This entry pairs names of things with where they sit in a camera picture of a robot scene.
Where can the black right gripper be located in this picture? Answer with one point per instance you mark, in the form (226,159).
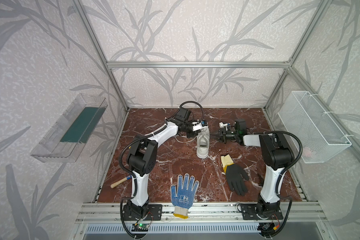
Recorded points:
(225,135)

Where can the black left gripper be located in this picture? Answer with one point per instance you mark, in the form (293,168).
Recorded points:
(193,132)

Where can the grey-white shoelace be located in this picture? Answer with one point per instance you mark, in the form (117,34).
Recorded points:
(185,139)

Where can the white leather sneaker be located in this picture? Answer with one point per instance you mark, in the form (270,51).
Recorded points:
(203,141)

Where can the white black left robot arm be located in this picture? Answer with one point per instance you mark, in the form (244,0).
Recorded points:
(139,157)

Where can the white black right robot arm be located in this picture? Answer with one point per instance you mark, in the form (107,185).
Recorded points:
(281,150)

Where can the black yellow work glove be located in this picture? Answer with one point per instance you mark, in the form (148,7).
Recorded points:
(235,176)

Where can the pink object in basket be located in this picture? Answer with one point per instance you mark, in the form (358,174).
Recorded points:
(308,153)

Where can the blue dotted knit glove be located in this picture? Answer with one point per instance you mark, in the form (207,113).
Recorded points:
(183,195)

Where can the right wiring connector board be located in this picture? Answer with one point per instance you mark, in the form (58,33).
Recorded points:
(268,227)

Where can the green lit circuit board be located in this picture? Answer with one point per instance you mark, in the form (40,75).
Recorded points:
(139,227)

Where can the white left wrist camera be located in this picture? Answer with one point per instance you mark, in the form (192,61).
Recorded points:
(197,126)

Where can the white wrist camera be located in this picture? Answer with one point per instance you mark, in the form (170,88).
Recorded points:
(197,126)
(225,126)

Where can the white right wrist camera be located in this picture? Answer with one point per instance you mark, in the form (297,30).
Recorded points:
(225,126)

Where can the wooden handled brush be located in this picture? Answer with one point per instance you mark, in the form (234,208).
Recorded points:
(117,183)

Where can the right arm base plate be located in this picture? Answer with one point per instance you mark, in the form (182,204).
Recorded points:
(260,212)

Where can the white wire mesh basket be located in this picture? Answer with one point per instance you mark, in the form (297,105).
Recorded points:
(313,126)

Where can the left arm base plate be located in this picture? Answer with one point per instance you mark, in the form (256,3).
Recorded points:
(148,212)

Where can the clear plastic wall bin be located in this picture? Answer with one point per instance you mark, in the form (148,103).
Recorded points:
(67,138)

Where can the aluminium frame profiles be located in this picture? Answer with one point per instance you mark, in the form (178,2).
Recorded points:
(247,54)

